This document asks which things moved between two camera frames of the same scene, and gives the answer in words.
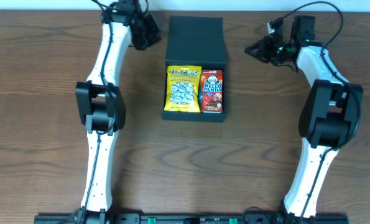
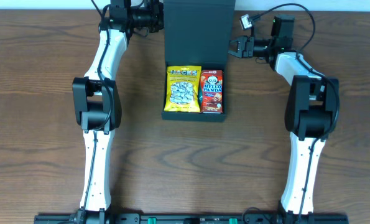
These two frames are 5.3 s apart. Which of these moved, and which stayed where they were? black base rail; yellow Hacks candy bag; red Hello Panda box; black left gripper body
Moved: black left gripper body
Stayed: yellow Hacks candy bag; red Hello Panda box; black base rail
